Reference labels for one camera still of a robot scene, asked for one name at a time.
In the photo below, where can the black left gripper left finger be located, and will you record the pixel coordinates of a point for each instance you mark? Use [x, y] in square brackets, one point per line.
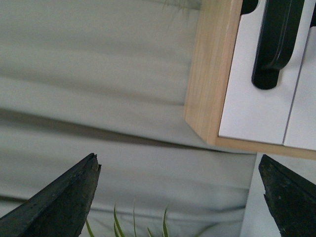
[58, 210]

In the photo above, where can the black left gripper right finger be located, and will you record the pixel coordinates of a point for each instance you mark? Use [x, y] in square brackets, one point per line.
[291, 199]

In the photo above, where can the white drawer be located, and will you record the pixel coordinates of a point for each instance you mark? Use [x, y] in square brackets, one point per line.
[301, 129]
[254, 114]

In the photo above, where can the grey fabric backdrop curtain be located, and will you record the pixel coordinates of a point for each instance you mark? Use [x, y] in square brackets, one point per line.
[109, 77]

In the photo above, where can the black drawer handle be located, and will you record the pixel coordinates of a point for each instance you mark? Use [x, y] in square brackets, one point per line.
[280, 25]

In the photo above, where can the wooden drawer cabinet frame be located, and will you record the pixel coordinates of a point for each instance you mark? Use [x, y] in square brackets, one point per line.
[210, 70]

